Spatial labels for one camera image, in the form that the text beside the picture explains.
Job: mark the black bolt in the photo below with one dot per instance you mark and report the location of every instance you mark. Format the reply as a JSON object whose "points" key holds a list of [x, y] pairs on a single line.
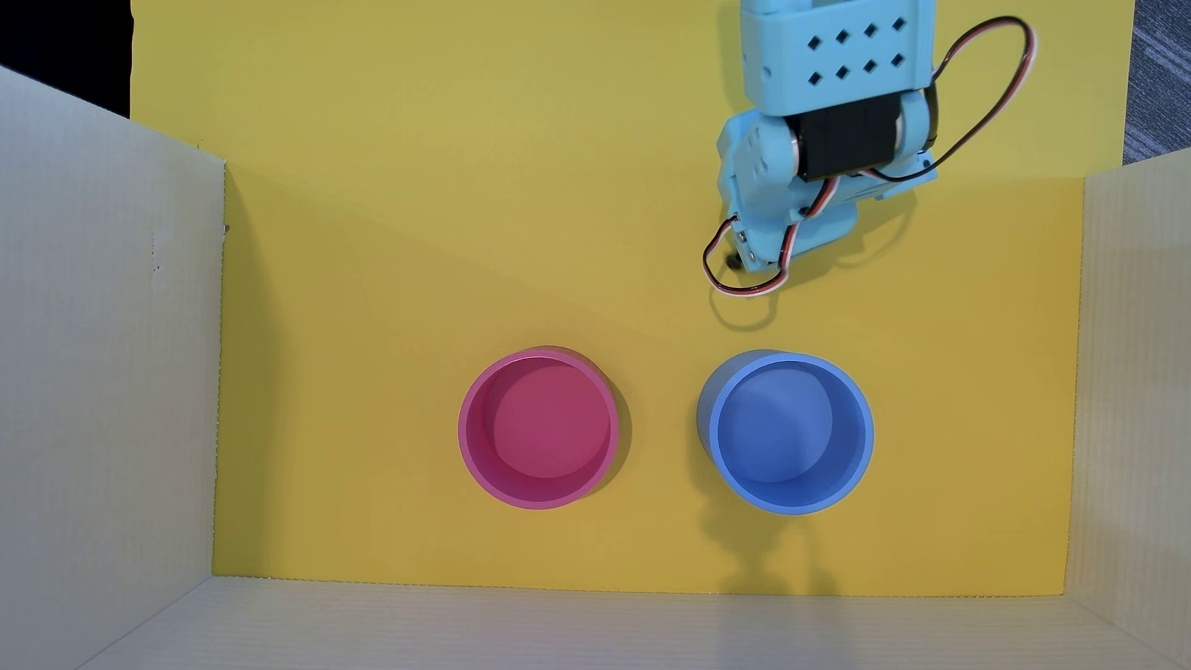
{"points": [[733, 262]]}

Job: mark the light blue robot arm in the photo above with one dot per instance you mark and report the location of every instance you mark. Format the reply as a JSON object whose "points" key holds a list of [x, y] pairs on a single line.
{"points": [[837, 46]]}

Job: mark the blue round cup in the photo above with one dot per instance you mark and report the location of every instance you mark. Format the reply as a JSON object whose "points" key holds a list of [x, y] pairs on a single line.
{"points": [[789, 433]]}

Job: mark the yellow paper mat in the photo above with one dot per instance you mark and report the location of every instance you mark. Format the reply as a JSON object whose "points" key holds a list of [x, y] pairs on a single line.
{"points": [[465, 233]]}

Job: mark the pink round cup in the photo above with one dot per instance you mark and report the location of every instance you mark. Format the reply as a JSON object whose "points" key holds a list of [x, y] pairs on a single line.
{"points": [[538, 428]]}

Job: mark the cardboard box enclosure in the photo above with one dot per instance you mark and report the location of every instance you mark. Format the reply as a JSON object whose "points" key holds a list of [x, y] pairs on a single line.
{"points": [[102, 391]]}

